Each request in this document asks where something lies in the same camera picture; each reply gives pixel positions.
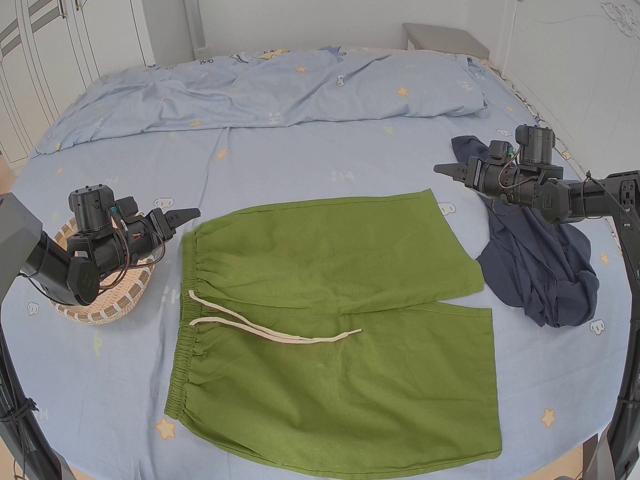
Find bed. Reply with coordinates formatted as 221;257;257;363
0;0;640;480

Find round woven basket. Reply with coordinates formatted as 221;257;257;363
52;213;156;326

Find dark blue garment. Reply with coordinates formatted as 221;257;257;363
450;135;600;328

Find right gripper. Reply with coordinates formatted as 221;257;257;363
465;156;524;202

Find white wardrobe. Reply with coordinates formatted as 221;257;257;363
0;0;156;164

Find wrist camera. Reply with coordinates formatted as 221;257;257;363
112;196;143;221
487;139;512;164

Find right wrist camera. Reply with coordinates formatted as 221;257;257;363
487;139;512;164

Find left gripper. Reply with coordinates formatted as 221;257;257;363
110;207;178;270

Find grey bedside table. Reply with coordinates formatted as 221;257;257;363
402;22;490;60

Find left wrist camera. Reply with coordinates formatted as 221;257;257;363
112;196;143;221

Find pale blue quilt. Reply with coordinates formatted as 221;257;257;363
34;47;493;155

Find green shorts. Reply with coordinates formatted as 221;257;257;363
164;188;502;480

